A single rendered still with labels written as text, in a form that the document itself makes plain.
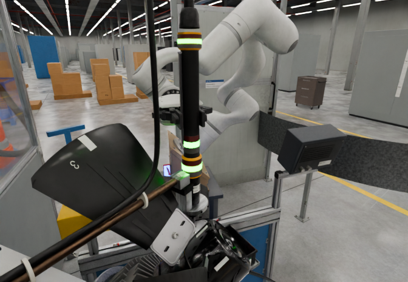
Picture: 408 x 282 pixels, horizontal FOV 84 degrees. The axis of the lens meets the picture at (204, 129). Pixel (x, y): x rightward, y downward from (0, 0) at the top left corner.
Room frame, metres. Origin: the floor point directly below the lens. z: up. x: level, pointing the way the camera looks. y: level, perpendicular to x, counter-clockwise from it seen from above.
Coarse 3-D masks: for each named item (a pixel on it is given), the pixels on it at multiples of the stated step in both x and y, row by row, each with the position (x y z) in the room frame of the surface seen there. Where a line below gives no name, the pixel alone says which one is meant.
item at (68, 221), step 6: (60, 210) 0.66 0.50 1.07; (66, 210) 0.66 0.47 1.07; (72, 210) 0.66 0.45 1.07; (60, 216) 0.63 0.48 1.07; (66, 216) 0.63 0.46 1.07; (72, 216) 0.63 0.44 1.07; (78, 216) 0.63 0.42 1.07; (60, 222) 0.61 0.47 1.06; (66, 222) 0.62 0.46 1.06; (72, 222) 0.62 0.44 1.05; (78, 222) 0.63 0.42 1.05; (84, 222) 0.63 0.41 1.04; (60, 228) 0.61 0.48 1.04; (66, 228) 0.62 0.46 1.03; (72, 228) 0.62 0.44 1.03; (78, 228) 0.63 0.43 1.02; (60, 234) 0.61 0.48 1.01; (66, 234) 0.61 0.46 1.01
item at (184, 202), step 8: (176, 176) 0.40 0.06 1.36; (184, 176) 0.40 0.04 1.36; (176, 184) 0.39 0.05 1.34; (184, 184) 0.39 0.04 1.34; (192, 184) 0.41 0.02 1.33; (176, 192) 0.40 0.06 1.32; (184, 192) 0.39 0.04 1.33; (184, 200) 0.40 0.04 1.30; (200, 200) 0.44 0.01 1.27; (184, 208) 0.40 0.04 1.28; (192, 208) 0.41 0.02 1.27; (200, 208) 0.41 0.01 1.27
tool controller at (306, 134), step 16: (304, 128) 1.01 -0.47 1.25; (320, 128) 1.03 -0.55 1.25; (336, 128) 1.04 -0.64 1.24; (288, 144) 0.97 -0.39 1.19; (304, 144) 0.91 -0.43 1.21; (320, 144) 0.94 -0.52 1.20; (336, 144) 0.97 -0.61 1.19; (288, 160) 0.96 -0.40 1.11; (304, 160) 0.94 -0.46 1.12; (320, 160) 0.98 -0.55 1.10
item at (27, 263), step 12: (156, 60) 0.37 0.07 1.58; (156, 72) 0.36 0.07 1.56; (156, 84) 0.36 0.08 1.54; (156, 96) 0.36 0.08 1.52; (156, 108) 0.36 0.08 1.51; (156, 120) 0.36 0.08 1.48; (156, 132) 0.36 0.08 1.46; (156, 144) 0.36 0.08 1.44; (156, 156) 0.36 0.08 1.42; (156, 168) 0.35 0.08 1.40; (120, 204) 0.30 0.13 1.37; (144, 204) 0.32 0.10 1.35; (108, 216) 0.27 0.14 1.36; (84, 228) 0.25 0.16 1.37; (72, 240) 0.23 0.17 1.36; (48, 252) 0.21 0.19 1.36; (24, 264) 0.19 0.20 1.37; (0, 276) 0.18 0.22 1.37; (12, 276) 0.18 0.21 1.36
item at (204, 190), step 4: (164, 176) 0.67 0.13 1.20; (168, 176) 0.67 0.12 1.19; (168, 180) 0.65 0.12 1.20; (200, 184) 0.69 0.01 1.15; (200, 188) 0.65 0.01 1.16; (204, 188) 0.66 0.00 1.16; (172, 192) 0.58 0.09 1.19; (200, 192) 0.62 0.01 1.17; (204, 192) 0.63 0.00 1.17; (208, 196) 0.60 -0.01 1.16; (208, 200) 0.58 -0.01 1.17; (208, 204) 0.55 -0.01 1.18; (208, 208) 0.53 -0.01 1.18; (204, 212) 0.51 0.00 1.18; (208, 212) 0.51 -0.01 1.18; (188, 216) 0.49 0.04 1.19; (200, 216) 0.48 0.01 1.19; (204, 216) 0.49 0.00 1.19; (208, 216) 0.49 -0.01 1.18; (196, 220) 0.47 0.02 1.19
